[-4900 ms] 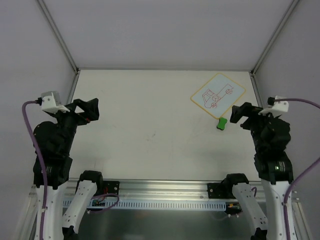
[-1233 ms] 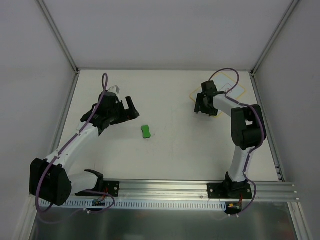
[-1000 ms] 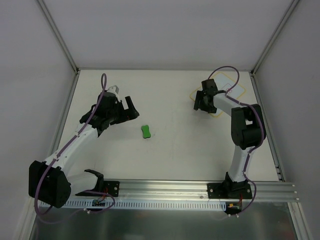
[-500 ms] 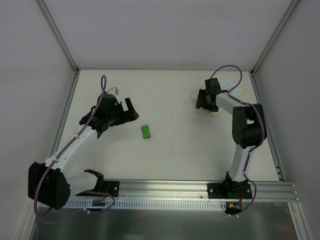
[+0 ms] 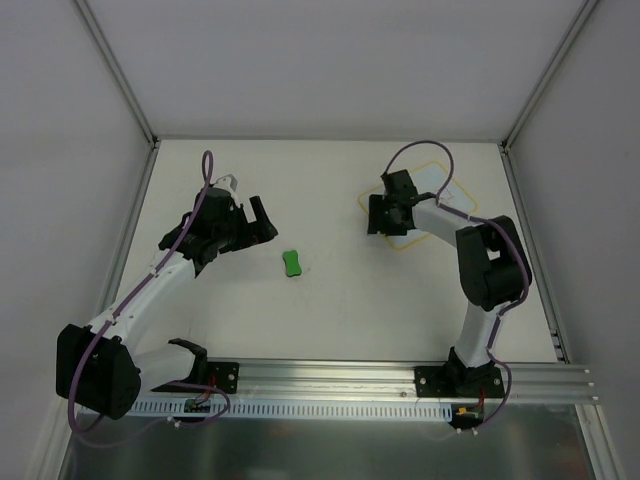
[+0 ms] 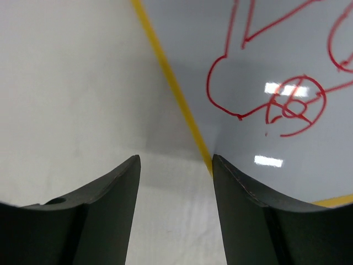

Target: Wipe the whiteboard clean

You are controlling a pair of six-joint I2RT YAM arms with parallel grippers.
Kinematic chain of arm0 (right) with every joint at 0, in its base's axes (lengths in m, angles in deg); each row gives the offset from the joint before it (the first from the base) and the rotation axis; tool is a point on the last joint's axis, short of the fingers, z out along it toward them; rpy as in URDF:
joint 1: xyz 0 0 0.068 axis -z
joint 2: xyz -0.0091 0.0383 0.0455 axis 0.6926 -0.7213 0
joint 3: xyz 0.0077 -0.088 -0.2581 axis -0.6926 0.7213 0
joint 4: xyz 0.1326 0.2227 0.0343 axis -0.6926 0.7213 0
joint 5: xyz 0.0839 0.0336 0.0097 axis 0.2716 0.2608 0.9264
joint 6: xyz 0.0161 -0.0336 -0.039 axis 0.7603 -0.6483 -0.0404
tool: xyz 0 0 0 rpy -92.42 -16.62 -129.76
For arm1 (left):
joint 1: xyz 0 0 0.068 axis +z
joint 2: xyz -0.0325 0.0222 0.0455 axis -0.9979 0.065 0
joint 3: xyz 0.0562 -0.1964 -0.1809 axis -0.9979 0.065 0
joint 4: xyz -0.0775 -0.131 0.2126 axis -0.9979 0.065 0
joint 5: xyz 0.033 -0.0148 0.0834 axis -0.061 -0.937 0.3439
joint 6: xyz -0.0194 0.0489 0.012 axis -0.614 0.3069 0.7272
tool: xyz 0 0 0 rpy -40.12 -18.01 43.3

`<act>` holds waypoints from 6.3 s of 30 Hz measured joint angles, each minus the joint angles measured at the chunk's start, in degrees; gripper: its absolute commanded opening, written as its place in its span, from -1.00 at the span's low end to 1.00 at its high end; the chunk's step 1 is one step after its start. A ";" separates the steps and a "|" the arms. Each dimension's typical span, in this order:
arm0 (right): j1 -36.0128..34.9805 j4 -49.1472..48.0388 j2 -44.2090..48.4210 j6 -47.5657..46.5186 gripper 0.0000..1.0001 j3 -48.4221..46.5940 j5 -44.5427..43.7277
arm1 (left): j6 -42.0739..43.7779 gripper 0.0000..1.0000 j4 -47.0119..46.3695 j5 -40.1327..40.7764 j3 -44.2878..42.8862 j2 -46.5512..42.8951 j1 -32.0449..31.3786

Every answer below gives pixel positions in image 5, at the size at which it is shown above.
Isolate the green whiteboard eraser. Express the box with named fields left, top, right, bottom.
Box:
left=282, top=250, right=303, bottom=278

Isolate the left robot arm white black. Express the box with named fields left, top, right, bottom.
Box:
left=55, top=185, right=278, bottom=420

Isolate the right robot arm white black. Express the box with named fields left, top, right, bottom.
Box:
left=367, top=170, right=532, bottom=397

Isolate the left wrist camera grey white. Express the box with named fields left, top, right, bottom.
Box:
left=213, top=174, right=242, bottom=207

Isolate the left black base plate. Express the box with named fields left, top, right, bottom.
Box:
left=204, top=360, right=240, bottom=395

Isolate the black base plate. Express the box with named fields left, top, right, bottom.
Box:
left=414, top=364, right=505, bottom=399
left=204, top=360, right=240, bottom=395

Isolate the aluminium mounting rail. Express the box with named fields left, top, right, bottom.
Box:
left=139, top=357, right=599, bottom=404

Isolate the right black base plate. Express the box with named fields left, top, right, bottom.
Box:
left=414, top=364, right=505, bottom=399

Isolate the white slotted cable duct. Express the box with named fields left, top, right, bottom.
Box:
left=128, top=397, right=453, bottom=423

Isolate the left aluminium frame post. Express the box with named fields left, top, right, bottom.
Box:
left=72, top=0, right=158, bottom=147

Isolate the aluminium frame post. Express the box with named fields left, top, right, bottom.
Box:
left=72, top=0, right=158, bottom=147
left=501, top=0, right=600, bottom=152

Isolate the right aluminium frame post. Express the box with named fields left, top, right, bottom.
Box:
left=501, top=0, right=600, bottom=152

